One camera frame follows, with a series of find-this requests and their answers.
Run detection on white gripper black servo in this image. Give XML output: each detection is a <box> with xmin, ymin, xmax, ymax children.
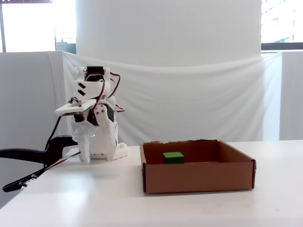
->
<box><xmin>71</xmin><ymin>99</ymin><xmax>119</xmax><ymax>164</ymax></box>

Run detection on green cube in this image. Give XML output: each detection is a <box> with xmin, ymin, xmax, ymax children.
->
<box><xmin>162</xmin><ymin>152</ymin><xmax>185</xmax><ymax>164</ymax></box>

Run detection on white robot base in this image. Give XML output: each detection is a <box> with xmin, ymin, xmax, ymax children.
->
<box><xmin>91</xmin><ymin>142</ymin><xmax>129</xmax><ymax>162</ymax></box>

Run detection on brown cardboard box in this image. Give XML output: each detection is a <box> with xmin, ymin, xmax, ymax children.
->
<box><xmin>139</xmin><ymin>139</ymin><xmax>258</xmax><ymax>194</ymax></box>

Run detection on black table clamp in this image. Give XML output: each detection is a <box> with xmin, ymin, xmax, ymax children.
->
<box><xmin>0</xmin><ymin>134</ymin><xmax>80</xmax><ymax>166</ymax></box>

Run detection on white partition panel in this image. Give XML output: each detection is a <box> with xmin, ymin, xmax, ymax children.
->
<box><xmin>279</xmin><ymin>51</ymin><xmax>303</xmax><ymax>141</ymax></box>
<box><xmin>0</xmin><ymin>52</ymin><xmax>59</xmax><ymax>152</ymax></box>

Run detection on black circuit board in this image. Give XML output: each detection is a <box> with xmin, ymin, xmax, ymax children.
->
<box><xmin>2</xmin><ymin>172</ymin><xmax>38</xmax><ymax>192</ymax></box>

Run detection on white backdrop cloth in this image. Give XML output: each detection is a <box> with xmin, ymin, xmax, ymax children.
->
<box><xmin>46</xmin><ymin>51</ymin><xmax>284</xmax><ymax>145</ymax></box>

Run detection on white round column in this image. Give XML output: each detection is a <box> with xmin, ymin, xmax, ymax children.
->
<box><xmin>75</xmin><ymin>0</ymin><xmax>262</xmax><ymax>67</ymax></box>

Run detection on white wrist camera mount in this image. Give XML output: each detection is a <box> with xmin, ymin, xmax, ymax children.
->
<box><xmin>55</xmin><ymin>99</ymin><xmax>97</xmax><ymax>117</ymax></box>

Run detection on red black power cable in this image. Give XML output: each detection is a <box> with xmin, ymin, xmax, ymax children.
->
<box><xmin>33</xmin><ymin>151</ymin><xmax>82</xmax><ymax>178</ymax></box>

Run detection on black camera cable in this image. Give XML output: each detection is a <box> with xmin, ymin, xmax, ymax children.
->
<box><xmin>45</xmin><ymin>115</ymin><xmax>62</xmax><ymax>152</ymax></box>

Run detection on red white servo wires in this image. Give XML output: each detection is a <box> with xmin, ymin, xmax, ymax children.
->
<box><xmin>93</xmin><ymin>73</ymin><xmax>125</xmax><ymax>114</ymax></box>

